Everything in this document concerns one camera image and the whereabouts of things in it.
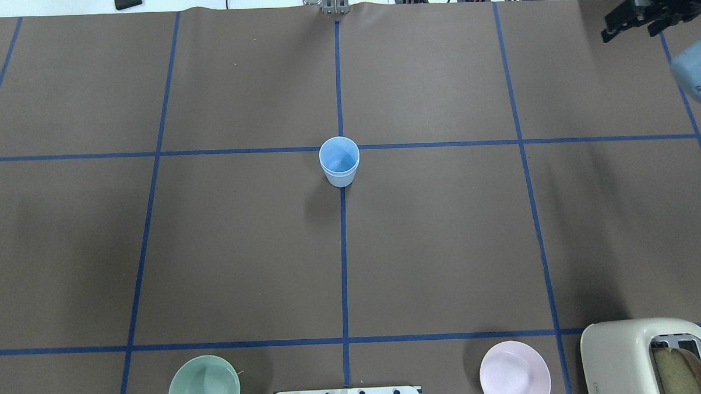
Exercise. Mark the pink bowl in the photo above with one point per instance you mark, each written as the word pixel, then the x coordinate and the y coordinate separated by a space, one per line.
pixel 512 367

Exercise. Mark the black small device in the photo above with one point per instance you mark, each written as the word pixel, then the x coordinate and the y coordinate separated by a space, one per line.
pixel 121 5

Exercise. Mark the bread slice in toaster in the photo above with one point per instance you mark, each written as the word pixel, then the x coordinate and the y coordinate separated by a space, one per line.
pixel 678 370

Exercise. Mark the cream toaster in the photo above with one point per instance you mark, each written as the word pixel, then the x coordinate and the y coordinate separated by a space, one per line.
pixel 642 356

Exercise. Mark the green bowl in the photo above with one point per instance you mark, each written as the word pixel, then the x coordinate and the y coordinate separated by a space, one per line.
pixel 206 375

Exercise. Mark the aluminium frame post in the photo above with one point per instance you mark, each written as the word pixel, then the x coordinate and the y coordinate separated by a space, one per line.
pixel 335 7

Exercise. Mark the light blue cup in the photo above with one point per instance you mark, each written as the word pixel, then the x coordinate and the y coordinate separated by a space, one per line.
pixel 340 179
pixel 339 152

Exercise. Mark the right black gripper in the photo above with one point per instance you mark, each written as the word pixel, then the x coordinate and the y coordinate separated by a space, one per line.
pixel 679 3

